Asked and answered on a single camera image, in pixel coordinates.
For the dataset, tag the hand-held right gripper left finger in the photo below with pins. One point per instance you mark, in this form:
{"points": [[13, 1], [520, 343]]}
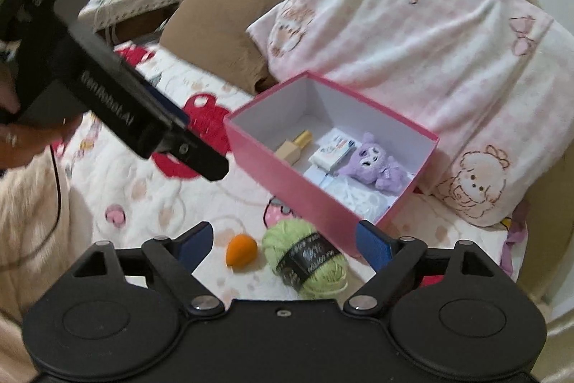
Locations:
{"points": [[197, 244]]}

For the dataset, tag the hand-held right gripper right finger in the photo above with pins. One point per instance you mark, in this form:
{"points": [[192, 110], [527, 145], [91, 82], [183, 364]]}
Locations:
{"points": [[374, 250]]}

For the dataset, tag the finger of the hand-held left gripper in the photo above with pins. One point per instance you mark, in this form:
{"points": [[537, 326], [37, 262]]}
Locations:
{"points": [[202, 158], [172, 111]]}

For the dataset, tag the orange makeup sponge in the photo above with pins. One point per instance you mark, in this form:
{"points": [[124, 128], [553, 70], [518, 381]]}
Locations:
{"points": [[242, 252]]}

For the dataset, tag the pink cardboard box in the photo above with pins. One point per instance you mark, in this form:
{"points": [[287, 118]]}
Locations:
{"points": [[269, 167]]}

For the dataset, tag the green yarn ball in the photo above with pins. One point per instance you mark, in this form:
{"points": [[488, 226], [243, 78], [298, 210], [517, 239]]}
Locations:
{"points": [[282, 239]]}

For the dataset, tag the beige foundation bottle gold cap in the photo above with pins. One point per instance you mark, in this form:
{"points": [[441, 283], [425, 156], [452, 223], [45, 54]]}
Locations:
{"points": [[289, 149]]}

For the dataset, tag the purple plush toy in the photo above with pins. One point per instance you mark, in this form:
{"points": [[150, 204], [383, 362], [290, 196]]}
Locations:
{"points": [[367, 161]]}

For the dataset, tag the white wet wipes packet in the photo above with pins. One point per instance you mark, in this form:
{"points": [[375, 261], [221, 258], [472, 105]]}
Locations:
{"points": [[329, 154]]}

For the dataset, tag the person's left forearm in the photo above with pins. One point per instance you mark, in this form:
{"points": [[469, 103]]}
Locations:
{"points": [[27, 221]]}

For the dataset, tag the person's left hand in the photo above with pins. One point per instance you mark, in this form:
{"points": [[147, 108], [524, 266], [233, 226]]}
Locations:
{"points": [[27, 140]]}

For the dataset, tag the printed bear blanket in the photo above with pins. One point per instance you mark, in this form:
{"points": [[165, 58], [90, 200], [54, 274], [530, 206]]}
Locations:
{"points": [[148, 194]]}

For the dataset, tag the nightstand with lace cover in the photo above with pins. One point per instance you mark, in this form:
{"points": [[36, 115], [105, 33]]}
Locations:
{"points": [[134, 1]]}

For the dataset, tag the brown pillow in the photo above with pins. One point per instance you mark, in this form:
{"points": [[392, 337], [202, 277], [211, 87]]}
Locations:
{"points": [[215, 19]]}

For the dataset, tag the white pink printed pillow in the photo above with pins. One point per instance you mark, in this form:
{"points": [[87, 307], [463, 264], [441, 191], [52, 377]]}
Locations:
{"points": [[403, 28]]}

